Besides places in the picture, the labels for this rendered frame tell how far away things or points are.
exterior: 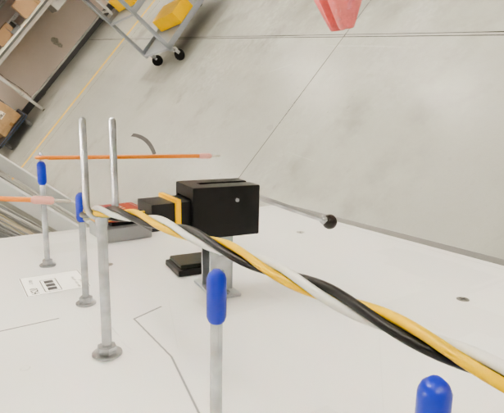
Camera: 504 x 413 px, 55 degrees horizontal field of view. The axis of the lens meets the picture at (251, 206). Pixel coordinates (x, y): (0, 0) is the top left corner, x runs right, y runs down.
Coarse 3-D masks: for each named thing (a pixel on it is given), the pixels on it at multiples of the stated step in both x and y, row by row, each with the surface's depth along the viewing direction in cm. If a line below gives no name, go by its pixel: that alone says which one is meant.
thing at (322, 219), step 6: (264, 198) 41; (270, 198) 41; (270, 204) 41; (276, 204) 41; (282, 204) 41; (288, 210) 42; (294, 210) 42; (300, 210) 42; (306, 216) 43; (312, 216) 43; (318, 216) 43; (324, 216) 44; (324, 222) 44
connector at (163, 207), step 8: (144, 200) 36; (152, 200) 36; (160, 200) 36; (184, 200) 37; (144, 208) 36; (152, 208) 35; (160, 208) 35; (168, 208) 35; (184, 208) 36; (168, 216) 35; (184, 216) 36; (184, 224) 36
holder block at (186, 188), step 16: (176, 192) 39; (192, 192) 36; (208, 192) 36; (224, 192) 37; (240, 192) 37; (256, 192) 38; (192, 208) 36; (208, 208) 36; (224, 208) 37; (240, 208) 38; (256, 208) 38; (192, 224) 36; (208, 224) 37; (224, 224) 37; (240, 224) 38; (256, 224) 38
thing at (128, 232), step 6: (90, 222) 57; (90, 228) 57; (96, 228) 55; (108, 228) 54; (114, 228) 54; (120, 228) 54; (126, 228) 54; (132, 228) 55; (138, 228) 55; (144, 228) 56; (96, 234) 56; (108, 234) 53; (114, 234) 54; (120, 234) 54; (126, 234) 55; (132, 234) 55; (138, 234) 55; (144, 234) 56; (150, 234) 56; (108, 240) 53; (114, 240) 54; (120, 240) 54; (126, 240) 55
